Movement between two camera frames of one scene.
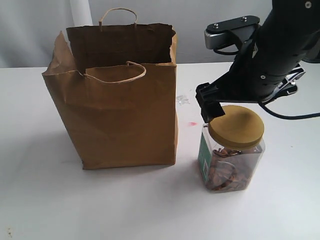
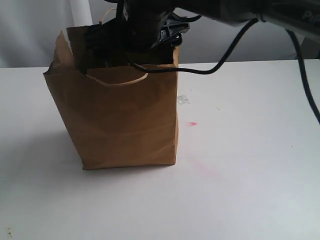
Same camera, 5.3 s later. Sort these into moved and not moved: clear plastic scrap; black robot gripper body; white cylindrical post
Moved: black robot gripper body
Not moved: white cylindrical post; clear plastic scrap
